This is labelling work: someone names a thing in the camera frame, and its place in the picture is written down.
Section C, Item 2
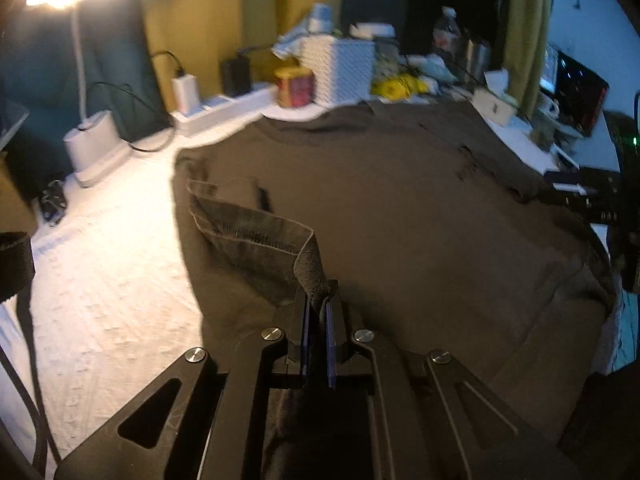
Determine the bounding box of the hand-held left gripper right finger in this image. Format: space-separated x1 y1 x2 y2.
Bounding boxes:
322 280 583 480

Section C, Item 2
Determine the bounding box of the yellow duck print packet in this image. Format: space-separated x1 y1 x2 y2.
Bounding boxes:
372 74 431 100

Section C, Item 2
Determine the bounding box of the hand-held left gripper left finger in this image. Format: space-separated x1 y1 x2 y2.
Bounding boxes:
54 287 313 480

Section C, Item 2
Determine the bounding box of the pale wet wipes pack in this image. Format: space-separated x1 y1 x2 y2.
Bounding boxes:
400 55 458 86

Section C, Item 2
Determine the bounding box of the white perforated basket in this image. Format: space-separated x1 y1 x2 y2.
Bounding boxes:
299 35 376 108

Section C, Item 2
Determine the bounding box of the black charger cable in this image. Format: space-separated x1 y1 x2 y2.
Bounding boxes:
150 50 187 81

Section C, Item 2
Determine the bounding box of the brown printed t-shirt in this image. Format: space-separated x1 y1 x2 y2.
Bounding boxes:
172 99 618 480

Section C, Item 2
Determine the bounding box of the white power strip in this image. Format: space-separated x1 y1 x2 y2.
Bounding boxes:
170 82 278 136

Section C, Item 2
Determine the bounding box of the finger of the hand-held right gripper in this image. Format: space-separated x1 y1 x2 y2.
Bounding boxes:
547 180 623 223

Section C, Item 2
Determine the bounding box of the black lamp cable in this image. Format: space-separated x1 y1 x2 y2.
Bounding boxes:
85 81 176 155

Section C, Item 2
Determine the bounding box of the stainless steel pot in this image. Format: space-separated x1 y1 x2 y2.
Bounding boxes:
462 35 493 81

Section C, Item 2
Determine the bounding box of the crumpled white tissue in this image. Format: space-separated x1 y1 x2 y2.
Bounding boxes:
272 30 308 58

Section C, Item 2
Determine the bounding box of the red tin can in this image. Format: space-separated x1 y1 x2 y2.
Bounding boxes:
274 66 315 109

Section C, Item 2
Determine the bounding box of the beige tissue box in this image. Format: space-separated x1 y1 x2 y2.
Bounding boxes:
472 69 521 128

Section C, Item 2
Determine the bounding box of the yellow curtain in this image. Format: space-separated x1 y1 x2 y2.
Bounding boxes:
505 0 551 111

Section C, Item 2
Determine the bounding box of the white blue bottle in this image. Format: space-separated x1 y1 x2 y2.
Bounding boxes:
310 2 334 35

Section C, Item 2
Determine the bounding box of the clear plastic bottle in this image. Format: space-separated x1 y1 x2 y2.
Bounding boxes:
432 6 462 56

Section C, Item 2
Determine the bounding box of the white charger block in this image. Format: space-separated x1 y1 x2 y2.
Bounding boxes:
171 74 201 116

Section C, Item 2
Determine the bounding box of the black strap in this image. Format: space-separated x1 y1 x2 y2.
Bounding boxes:
0 232 61 468

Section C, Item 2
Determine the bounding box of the small black clip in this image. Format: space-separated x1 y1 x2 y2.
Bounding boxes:
40 180 68 223

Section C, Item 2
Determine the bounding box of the white desk lamp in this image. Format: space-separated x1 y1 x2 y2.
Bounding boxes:
22 0 153 188

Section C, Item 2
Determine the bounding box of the laptop with lit screen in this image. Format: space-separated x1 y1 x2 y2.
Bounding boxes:
540 45 611 136

